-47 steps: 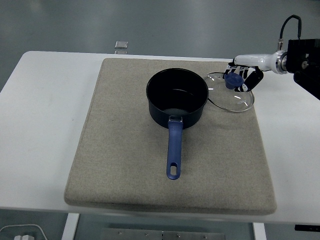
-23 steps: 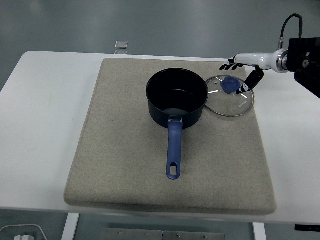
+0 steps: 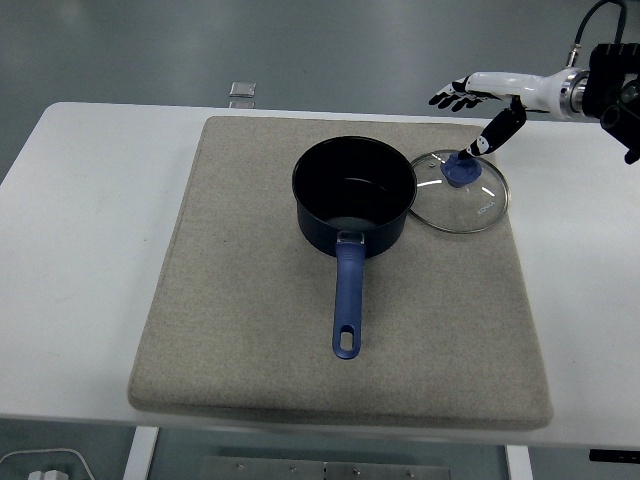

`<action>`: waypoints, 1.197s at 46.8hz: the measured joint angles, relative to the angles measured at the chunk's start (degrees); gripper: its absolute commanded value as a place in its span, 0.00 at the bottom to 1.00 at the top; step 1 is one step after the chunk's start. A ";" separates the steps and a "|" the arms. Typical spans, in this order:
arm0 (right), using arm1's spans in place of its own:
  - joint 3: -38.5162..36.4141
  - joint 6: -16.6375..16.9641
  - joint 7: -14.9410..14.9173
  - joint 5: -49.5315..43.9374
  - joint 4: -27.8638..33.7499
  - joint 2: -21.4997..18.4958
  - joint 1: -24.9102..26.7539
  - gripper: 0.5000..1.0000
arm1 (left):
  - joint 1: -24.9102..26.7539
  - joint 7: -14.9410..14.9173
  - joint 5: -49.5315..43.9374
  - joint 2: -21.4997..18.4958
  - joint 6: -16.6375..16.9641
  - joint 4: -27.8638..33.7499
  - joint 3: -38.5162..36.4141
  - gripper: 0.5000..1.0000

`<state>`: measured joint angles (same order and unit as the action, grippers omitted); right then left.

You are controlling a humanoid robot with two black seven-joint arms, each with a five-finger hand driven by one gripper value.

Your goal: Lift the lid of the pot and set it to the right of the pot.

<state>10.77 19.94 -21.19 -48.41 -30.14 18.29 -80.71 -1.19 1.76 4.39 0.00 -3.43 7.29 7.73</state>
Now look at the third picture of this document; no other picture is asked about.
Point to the black flat bar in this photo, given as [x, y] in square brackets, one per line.
[615, 455]

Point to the white block device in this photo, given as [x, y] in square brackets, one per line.
[47, 475]

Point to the white table leg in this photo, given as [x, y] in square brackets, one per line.
[140, 455]
[518, 464]

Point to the small silver floor plate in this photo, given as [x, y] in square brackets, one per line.
[242, 104]

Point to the grey metal plate with screws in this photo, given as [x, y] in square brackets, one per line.
[325, 471]

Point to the glass pot lid blue knob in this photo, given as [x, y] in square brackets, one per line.
[462, 172]

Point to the beige fabric table mat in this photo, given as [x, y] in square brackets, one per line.
[240, 300]

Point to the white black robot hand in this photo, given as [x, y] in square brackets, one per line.
[520, 85]

